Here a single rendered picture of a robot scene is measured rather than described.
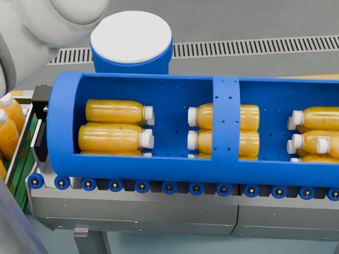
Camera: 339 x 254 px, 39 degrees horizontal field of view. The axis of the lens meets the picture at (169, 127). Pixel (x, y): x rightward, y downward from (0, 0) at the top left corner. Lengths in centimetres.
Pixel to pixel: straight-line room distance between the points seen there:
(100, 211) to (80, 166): 24
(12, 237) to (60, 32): 20
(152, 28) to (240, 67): 148
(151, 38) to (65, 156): 61
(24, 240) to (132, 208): 91
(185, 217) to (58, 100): 50
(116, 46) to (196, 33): 176
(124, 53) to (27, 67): 119
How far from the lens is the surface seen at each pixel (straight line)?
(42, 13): 38
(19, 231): 49
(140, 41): 164
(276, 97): 140
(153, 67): 160
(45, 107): 155
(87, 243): 170
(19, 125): 152
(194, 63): 310
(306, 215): 142
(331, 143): 127
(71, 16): 39
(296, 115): 133
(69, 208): 144
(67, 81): 124
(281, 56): 322
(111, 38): 166
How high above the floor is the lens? 207
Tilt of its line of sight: 49 degrees down
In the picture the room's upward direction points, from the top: 1 degrees counter-clockwise
